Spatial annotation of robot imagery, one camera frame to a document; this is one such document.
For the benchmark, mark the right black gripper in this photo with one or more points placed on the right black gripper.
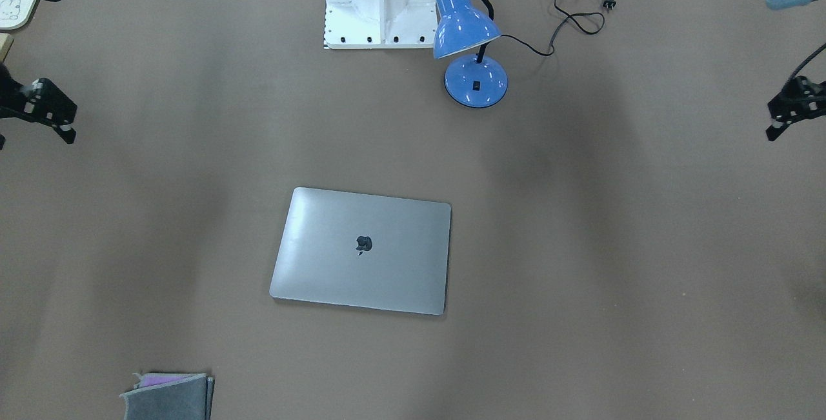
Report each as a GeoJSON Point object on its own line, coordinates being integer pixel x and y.
{"type": "Point", "coordinates": [40, 105]}

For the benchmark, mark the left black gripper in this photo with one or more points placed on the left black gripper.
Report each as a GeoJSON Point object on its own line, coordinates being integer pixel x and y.
{"type": "Point", "coordinates": [797, 102]}

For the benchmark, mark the grey laptop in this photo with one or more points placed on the grey laptop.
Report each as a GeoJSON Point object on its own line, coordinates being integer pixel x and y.
{"type": "Point", "coordinates": [369, 251]}

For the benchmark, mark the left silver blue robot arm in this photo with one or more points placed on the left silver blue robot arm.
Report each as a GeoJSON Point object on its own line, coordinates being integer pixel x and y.
{"type": "Point", "coordinates": [784, 4]}

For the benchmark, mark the white plastic tray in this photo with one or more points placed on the white plastic tray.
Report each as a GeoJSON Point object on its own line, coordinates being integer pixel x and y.
{"type": "Point", "coordinates": [16, 13]}

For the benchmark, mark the grey folded cloth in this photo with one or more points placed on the grey folded cloth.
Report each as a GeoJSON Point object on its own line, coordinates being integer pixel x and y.
{"type": "Point", "coordinates": [158, 395]}

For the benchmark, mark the blue desk lamp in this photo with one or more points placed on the blue desk lamp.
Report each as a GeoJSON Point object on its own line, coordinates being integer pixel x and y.
{"type": "Point", "coordinates": [464, 31]}

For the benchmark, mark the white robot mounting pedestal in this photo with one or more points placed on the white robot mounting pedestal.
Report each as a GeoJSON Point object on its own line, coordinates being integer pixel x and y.
{"type": "Point", "coordinates": [379, 24]}

